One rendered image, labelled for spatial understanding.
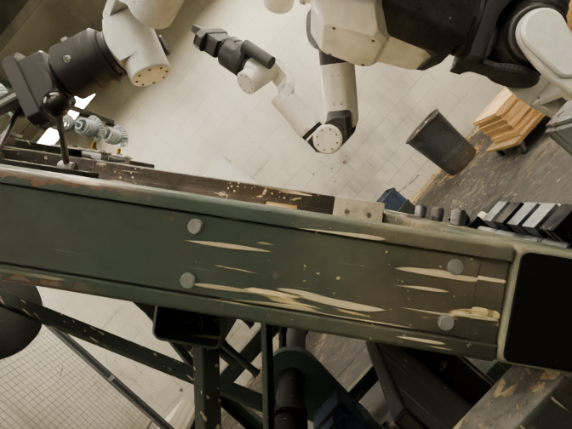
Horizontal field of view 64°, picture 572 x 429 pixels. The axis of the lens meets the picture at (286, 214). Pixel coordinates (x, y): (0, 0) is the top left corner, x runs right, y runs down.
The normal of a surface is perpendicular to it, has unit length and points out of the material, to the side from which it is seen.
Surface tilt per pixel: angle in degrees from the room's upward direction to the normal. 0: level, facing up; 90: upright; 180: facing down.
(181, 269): 90
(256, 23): 90
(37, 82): 90
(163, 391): 90
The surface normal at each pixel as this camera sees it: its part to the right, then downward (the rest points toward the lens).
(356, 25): -0.34, 0.68
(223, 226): -0.05, 0.04
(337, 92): -0.27, 0.29
